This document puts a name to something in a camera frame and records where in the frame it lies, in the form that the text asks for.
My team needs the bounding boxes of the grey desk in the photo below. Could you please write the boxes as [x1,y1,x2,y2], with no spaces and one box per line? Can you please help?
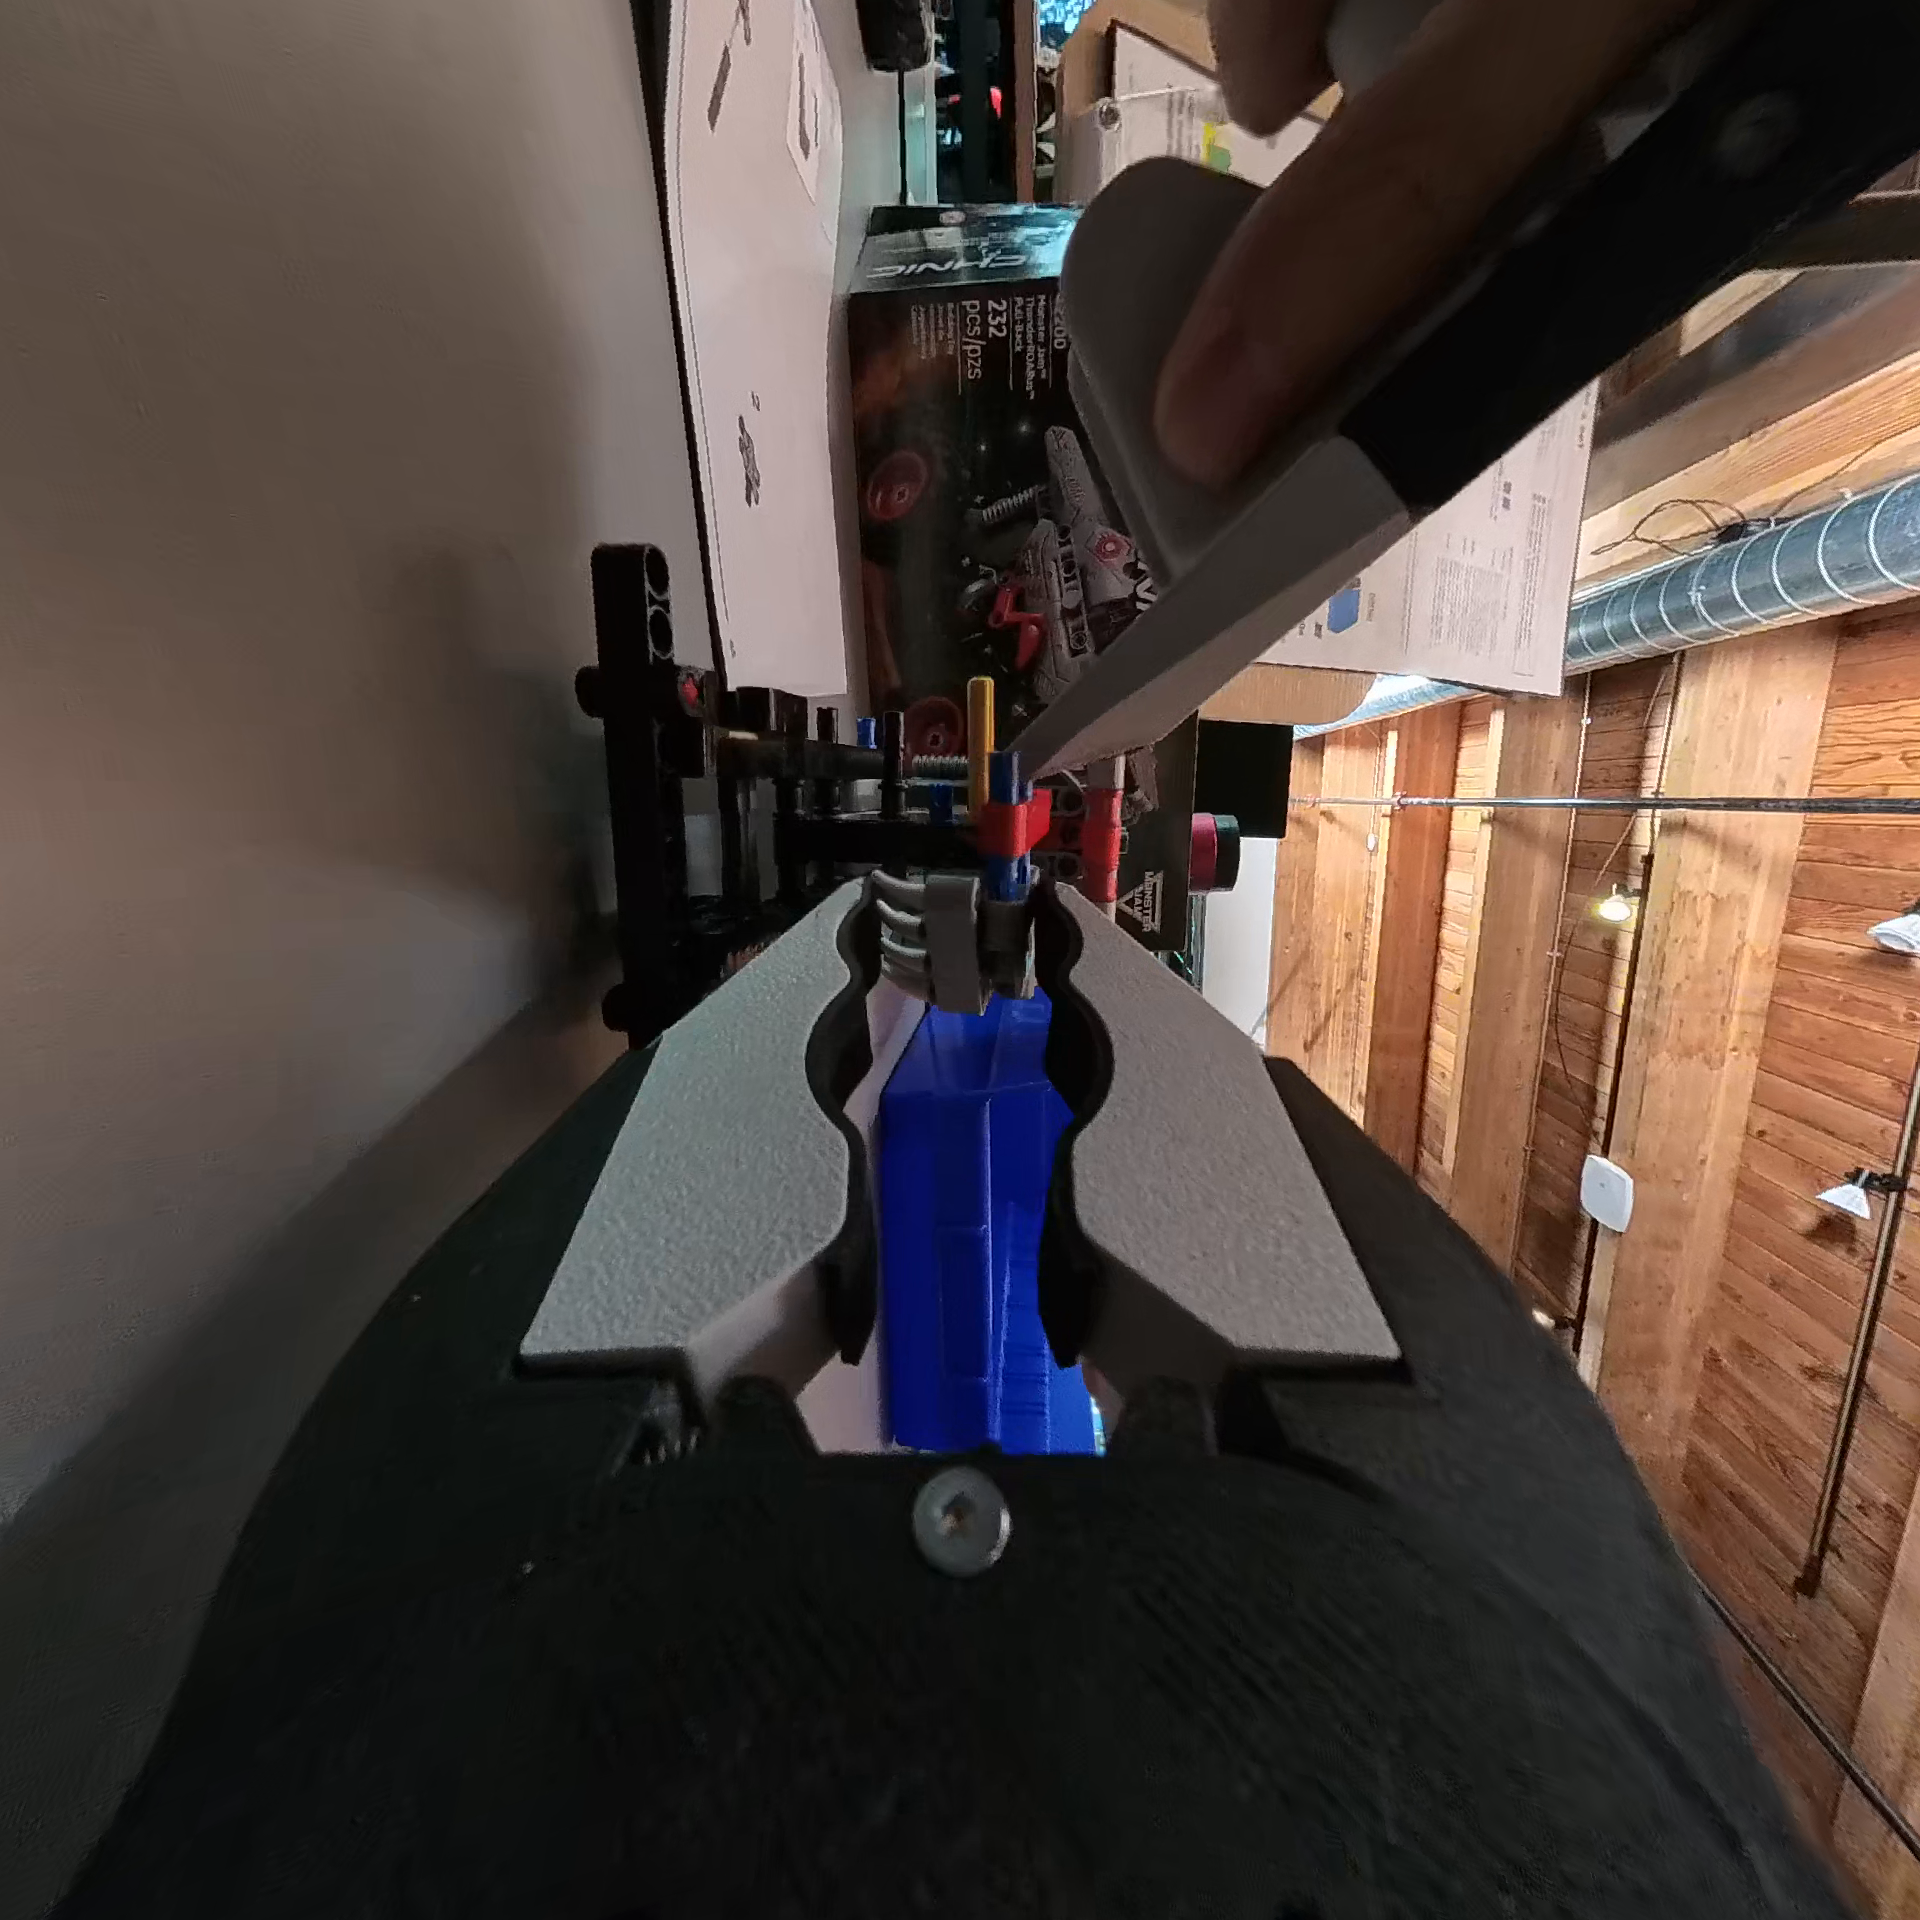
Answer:
[0,0,723,1525]

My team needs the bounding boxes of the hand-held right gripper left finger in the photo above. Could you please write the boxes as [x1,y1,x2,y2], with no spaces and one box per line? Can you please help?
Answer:
[515,877,888,1404]

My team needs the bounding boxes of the blue storage bin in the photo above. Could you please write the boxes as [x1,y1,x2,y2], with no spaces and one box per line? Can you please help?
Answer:
[874,994,1116,1460]

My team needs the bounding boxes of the white instruction booklet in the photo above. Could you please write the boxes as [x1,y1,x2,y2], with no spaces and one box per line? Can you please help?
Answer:
[662,0,881,705]

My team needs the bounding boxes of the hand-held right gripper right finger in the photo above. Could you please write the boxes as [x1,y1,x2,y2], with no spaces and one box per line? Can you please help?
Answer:
[1032,883,1408,1396]

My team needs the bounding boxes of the toy brick vehicle model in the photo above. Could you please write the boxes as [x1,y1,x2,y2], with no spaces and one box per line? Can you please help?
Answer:
[575,539,1143,1045]

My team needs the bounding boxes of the black device with red knob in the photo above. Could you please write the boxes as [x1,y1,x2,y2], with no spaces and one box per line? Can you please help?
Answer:
[1192,719,1296,903]

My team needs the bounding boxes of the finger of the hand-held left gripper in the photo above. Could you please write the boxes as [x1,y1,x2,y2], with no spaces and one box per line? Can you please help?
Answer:
[1000,434,1422,779]

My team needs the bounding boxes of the silver ventilation duct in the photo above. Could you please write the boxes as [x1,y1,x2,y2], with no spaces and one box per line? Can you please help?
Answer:
[1290,468,1920,741]

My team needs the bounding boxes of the brown cardboard box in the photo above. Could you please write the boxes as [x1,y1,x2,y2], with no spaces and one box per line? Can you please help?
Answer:
[1049,0,1344,203]

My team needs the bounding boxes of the black toy set box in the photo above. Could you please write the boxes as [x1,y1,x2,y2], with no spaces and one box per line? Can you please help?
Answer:
[843,198,1202,962]

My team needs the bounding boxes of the white printed carton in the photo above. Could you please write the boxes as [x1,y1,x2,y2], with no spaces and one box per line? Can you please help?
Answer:
[1247,374,1603,700]

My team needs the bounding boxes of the metal conduit pipe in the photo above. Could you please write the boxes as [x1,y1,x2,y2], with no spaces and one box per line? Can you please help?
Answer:
[1287,791,1920,825]

